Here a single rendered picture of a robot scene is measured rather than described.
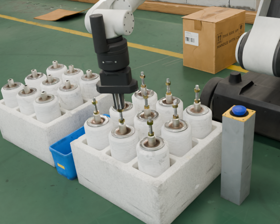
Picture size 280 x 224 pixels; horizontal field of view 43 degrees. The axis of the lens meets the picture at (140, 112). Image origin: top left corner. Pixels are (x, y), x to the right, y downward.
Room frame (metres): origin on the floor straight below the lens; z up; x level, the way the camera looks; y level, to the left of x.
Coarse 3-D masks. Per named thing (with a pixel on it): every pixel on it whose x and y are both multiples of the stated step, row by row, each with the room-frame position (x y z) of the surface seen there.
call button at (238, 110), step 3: (237, 105) 0.89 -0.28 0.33; (240, 105) 0.89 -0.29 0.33; (234, 108) 0.88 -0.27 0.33; (237, 108) 0.88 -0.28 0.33; (240, 108) 0.87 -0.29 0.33; (243, 108) 0.87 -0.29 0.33; (246, 108) 0.87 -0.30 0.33; (234, 111) 0.87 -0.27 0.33; (237, 111) 0.86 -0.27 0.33; (240, 111) 0.86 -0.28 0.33; (243, 111) 0.86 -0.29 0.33; (237, 114) 0.86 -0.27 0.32; (240, 114) 0.86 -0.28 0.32; (243, 114) 0.86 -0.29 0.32
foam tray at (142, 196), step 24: (72, 144) 1.01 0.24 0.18; (192, 144) 0.96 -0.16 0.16; (216, 144) 0.97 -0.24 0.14; (96, 168) 0.94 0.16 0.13; (120, 168) 0.85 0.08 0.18; (168, 168) 0.83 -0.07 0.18; (192, 168) 0.87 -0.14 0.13; (216, 168) 0.98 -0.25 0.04; (96, 192) 0.96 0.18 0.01; (120, 192) 0.87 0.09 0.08; (144, 192) 0.79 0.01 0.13; (168, 192) 0.79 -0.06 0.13; (192, 192) 0.87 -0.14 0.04; (144, 216) 0.80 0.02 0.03; (168, 216) 0.78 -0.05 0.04
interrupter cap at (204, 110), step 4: (200, 104) 1.06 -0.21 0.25; (188, 108) 1.04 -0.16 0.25; (192, 108) 1.04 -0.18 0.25; (200, 108) 1.04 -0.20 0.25; (204, 108) 1.03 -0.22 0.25; (188, 112) 1.01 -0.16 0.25; (192, 112) 1.01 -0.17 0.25; (196, 112) 1.02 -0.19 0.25; (200, 112) 1.01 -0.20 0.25; (204, 112) 1.01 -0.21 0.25
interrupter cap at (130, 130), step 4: (116, 128) 0.96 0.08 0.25; (128, 128) 0.96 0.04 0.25; (132, 128) 0.95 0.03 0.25; (112, 132) 0.94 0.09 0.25; (116, 132) 0.94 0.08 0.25; (128, 132) 0.93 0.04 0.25; (132, 132) 0.93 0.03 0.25; (116, 136) 0.91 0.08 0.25; (120, 136) 0.91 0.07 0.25; (124, 136) 0.91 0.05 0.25; (128, 136) 0.91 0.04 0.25
